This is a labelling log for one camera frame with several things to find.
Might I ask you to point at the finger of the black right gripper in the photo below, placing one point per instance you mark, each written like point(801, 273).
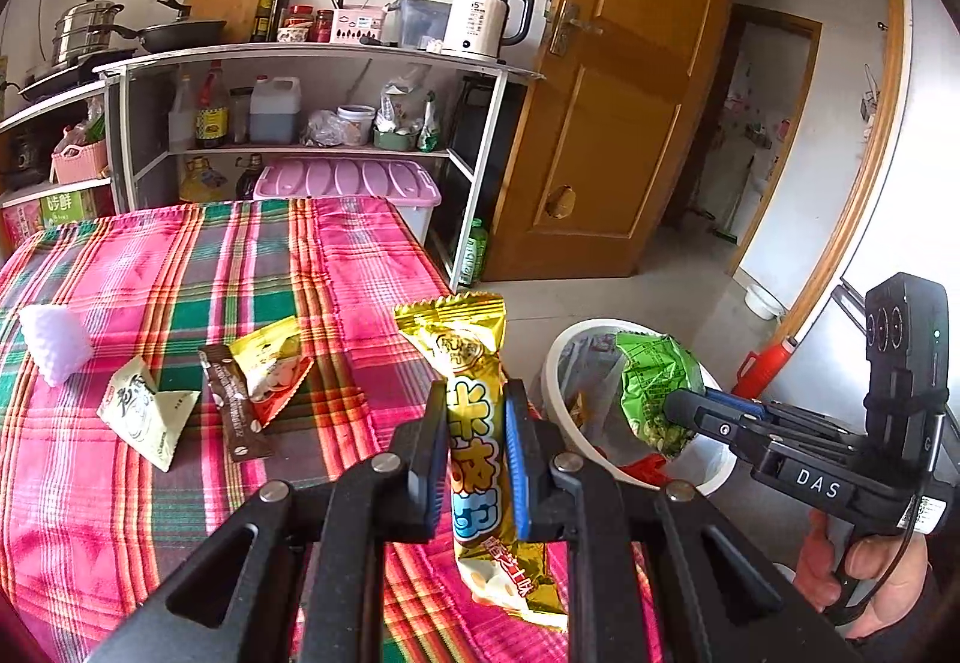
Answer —
point(714, 413)

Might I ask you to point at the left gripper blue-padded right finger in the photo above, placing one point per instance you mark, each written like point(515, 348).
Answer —
point(541, 508)

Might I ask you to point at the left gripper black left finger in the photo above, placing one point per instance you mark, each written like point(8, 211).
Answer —
point(410, 500)

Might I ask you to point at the green pea snack bag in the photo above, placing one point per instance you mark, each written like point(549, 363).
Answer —
point(656, 365)

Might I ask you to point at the gold yellow snack bag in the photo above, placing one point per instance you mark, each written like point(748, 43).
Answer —
point(461, 337)

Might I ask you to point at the red plastic bag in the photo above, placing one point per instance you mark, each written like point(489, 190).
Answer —
point(649, 469)

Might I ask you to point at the white trash bin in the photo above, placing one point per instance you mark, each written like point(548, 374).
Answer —
point(604, 383)

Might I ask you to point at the person's right hand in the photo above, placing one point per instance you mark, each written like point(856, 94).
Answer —
point(867, 560)

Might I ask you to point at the red bottle on floor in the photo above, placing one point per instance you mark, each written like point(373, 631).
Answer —
point(758, 370)

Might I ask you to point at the orange yellow snack packet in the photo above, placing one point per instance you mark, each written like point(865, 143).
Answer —
point(274, 366)

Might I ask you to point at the brown stick sachet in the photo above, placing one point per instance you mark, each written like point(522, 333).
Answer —
point(228, 387)

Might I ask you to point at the green plastic bottle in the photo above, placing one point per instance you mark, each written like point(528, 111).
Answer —
point(474, 255)

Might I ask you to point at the pink lid storage box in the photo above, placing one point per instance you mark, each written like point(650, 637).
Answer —
point(405, 184)

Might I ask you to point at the white green snack packet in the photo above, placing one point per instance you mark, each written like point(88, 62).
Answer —
point(148, 420)

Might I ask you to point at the white metal shelf unit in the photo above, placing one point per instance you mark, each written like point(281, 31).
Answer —
point(351, 114)

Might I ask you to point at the white oil jug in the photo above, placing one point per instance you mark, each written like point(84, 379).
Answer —
point(275, 109)

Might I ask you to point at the white crumpled tissue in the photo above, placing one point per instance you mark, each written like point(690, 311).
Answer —
point(57, 341)

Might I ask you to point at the soy sauce bottle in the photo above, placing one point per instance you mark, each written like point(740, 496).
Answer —
point(212, 116)

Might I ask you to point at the clear plastic container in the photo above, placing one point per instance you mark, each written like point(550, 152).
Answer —
point(416, 24)

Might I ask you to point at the pink utensil holder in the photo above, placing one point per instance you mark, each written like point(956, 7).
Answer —
point(353, 24)

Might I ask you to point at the white electric kettle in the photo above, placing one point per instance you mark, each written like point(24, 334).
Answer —
point(481, 28)

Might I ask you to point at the wooden door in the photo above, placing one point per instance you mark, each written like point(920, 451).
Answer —
point(603, 135)

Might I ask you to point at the pink woven basket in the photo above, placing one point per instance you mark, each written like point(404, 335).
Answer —
point(78, 163)

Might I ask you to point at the dark oil bottle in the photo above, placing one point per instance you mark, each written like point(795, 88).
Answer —
point(277, 17)

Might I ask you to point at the black frying pan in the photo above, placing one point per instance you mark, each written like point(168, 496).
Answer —
point(185, 32)

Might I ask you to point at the black induction cooker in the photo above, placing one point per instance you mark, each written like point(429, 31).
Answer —
point(84, 71)

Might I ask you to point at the stainless steel steamer pot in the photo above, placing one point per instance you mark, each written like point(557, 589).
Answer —
point(82, 29)

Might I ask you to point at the black camera box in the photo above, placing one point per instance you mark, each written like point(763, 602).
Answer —
point(908, 351)

